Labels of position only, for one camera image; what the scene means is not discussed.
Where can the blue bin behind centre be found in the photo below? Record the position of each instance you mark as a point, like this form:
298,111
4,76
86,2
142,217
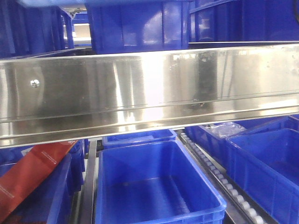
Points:
128,139

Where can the blue bin with plastic bag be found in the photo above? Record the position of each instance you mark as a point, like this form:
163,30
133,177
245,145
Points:
216,146

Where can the blue bin lower centre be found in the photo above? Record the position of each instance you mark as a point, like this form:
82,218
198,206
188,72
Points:
155,183

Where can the clear plastic bag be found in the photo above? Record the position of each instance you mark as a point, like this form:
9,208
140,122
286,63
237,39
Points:
226,129

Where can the large blue bin upper shelf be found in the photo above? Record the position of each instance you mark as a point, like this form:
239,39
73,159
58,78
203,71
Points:
139,27

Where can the blue ribbed bin upper right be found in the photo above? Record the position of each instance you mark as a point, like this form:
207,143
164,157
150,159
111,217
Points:
244,20

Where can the metal divider lower left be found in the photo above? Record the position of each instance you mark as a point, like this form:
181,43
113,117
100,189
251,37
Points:
83,204

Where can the blue bin lower right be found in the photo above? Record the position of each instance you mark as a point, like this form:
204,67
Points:
266,166

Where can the roller track lower right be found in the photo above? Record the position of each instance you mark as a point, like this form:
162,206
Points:
241,209

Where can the blue bin lower left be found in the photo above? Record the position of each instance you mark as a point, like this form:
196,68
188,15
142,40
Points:
50,202

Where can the dark blue bin upper left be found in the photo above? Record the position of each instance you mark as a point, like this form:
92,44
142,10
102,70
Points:
33,30

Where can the red cardboard package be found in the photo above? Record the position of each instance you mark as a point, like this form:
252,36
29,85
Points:
28,173

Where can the stainless steel shelf rail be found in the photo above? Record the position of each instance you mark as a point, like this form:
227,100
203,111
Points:
84,95

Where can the rail screw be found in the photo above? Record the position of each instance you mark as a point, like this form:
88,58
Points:
35,83

